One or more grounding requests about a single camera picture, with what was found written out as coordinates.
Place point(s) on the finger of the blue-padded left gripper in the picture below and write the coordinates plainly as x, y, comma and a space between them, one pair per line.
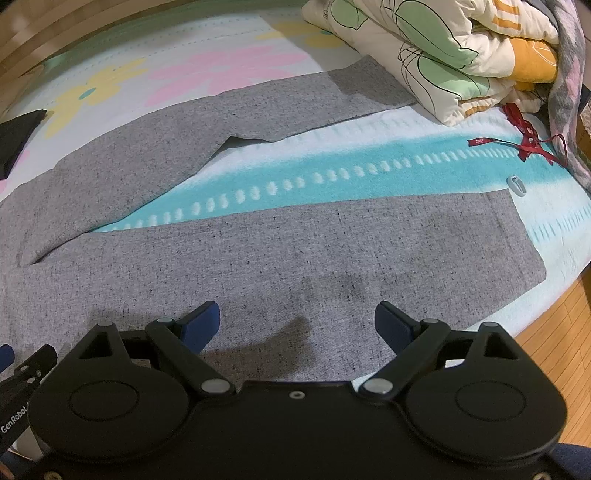
7, 357

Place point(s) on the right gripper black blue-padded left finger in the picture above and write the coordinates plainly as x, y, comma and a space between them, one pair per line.
156, 366

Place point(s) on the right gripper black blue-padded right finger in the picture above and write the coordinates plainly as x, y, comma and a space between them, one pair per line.
421, 347

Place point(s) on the grey speckled pants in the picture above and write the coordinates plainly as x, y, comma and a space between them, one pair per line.
297, 283

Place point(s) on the floral pastel bed blanket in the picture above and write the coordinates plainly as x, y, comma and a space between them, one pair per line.
199, 51

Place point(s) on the black folded garment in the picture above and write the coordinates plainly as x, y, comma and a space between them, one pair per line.
14, 135

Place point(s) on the red ribbon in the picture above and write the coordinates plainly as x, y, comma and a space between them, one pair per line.
531, 143

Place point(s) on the grey pink patterned blanket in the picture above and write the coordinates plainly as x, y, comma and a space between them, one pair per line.
564, 97

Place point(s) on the folded cream floral quilt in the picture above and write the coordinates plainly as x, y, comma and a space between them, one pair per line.
457, 57

